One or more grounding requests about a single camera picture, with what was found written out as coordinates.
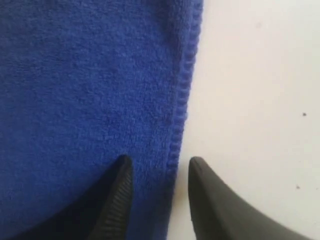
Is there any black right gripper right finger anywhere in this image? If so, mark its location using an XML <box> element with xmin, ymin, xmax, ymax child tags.
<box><xmin>188</xmin><ymin>156</ymin><xmax>306</xmax><ymax>240</ymax></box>

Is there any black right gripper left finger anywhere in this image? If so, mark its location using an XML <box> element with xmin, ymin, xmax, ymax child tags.
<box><xmin>15</xmin><ymin>155</ymin><xmax>133</xmax><ymax>240</ymax></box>

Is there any blue microfiber towel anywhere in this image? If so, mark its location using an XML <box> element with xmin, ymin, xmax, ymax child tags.
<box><xmin>0</xmin><ymin>0</ymin><xmax>203</xmax><ymax>240</ymax></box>

